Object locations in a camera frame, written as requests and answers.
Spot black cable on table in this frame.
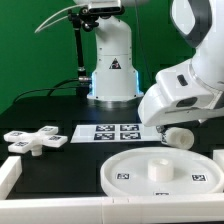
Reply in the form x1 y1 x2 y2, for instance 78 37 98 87
13 78 84 103

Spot white curved cable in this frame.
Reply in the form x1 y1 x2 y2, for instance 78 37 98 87
34 3 84 34

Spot white left fence block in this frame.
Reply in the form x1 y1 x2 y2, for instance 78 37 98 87
0 156 22 200

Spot white marker tag plate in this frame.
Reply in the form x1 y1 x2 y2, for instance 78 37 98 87
71 123 160 143

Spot white fence block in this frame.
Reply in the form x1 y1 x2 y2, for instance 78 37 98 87
213 149 224 174
0 156 22 200

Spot white round table top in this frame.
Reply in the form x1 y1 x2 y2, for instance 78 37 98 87
100 147 224 196

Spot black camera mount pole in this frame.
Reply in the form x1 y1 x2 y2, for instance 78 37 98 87
68 7 99 98

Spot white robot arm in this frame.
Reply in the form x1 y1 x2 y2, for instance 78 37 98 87
73 0 224 126

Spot white front fence bar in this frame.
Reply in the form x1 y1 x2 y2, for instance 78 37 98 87
0 193 224 224

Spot white right fence block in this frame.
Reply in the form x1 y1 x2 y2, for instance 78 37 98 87
213 149 224 174

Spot white cross-shaped table base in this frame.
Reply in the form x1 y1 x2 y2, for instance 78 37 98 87
4 126 68 156

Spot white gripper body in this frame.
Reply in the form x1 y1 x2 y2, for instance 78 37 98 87
138 59 224 126

